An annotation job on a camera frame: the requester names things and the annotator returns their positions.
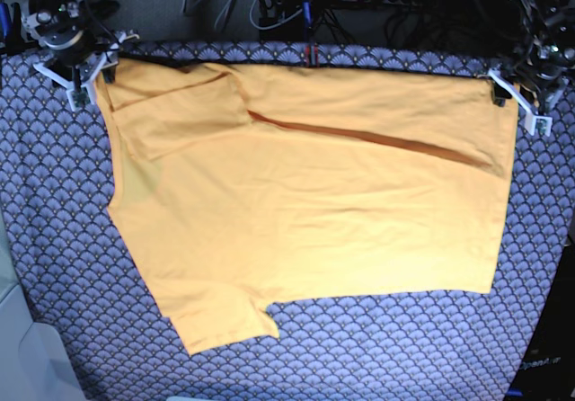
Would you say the red centre table clamp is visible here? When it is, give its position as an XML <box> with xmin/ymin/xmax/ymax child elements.
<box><xmin>304</xmin><ymin>43</ymin><xmax>319</xmax><ymax>68</ymax></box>

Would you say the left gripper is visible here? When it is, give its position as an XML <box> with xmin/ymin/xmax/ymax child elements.
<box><xmin>487</xmin><ymin>36</ymin><xmax>574</xmax><ymax>135</ymax></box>

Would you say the blue fan-patterned tablecloth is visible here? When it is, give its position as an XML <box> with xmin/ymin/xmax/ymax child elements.
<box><xmin>1</xmin><ymin>53</ymin><xmax>574</xmax><ymax>400</ymax></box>

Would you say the black OpenArm case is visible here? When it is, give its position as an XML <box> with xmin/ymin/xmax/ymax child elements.
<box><xmin>505</xmin><ymin>245</ymin><xmax>574</xmax><ymax>400</ymax></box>

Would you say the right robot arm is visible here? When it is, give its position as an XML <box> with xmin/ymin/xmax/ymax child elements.
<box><xmin>1</xmin><ymin>0</ymin><xmax>139</xmax><ymax>111</ymax></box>

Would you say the yellow T-shirt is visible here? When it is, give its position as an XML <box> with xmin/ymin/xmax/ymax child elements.
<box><xmin>96</xmin><ymin>59</ymin><xmax>518</xmax><ymax>354</ymax></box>

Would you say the white plastic bin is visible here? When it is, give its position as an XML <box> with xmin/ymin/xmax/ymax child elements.
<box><xmin>1</xmin><ymin>227</ymin><xmax>85</xmax><ymax>400</ymax></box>

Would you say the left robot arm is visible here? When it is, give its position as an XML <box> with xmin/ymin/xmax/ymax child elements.
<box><xmin>487</xmin><ymin>0</ymin><xmax>574</xmax><ymax>137</ymax></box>

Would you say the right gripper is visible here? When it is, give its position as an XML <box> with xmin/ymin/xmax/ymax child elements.
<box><xmin>24</xmin><ymin>9</ymin><xmax>139</xmax><ymax>109</ymax></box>

